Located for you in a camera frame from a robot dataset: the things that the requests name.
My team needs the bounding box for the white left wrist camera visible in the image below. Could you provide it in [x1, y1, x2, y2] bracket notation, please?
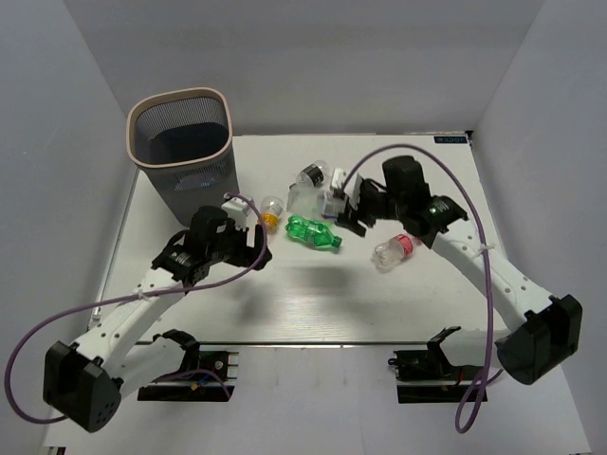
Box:
[221, 197, 251, 230]

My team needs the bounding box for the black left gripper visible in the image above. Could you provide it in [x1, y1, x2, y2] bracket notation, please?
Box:
[208, 218, 272, 271]

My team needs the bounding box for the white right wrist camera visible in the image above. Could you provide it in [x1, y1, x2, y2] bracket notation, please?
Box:
[329, 168, 362, 206]

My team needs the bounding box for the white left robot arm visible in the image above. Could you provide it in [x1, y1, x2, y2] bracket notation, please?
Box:
[43, 196, 271, 432]

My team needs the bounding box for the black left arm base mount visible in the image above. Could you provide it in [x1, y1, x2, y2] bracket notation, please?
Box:
[137, 329, 239, 403]

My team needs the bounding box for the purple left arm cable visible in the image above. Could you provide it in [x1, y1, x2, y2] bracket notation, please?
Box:
[4, 191, 269, 424]

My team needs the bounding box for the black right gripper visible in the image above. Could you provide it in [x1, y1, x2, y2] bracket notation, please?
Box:
[336, 179, 406, 237]

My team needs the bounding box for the clear bottle orange label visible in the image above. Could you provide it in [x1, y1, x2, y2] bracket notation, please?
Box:
[260, 195, 285, 231]

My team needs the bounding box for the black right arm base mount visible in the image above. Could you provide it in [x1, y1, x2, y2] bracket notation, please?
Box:
[387, 325, 487, 405]

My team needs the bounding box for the clear bottle black label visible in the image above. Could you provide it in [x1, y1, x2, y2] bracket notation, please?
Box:
[296, 160, 329, 188]

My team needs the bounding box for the green plastic bottle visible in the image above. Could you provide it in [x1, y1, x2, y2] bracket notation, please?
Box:
[285, 214, 342, 249]

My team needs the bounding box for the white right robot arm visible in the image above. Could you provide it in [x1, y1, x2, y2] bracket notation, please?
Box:
[330, 155, 582, 385]

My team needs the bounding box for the grey mesh waste bin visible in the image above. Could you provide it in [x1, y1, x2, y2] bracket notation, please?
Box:
[126, 87, 239, 227]

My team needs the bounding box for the clear bottle white cap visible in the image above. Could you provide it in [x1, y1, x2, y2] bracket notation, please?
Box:
[286, 184, 345, 220]

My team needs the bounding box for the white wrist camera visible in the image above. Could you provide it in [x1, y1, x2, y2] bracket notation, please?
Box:
[221, 197, 251, 230]
[329, 168, 362, 206]

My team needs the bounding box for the clear bottle red label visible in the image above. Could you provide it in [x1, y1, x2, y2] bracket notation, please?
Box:
[371, 234, 421, 273]

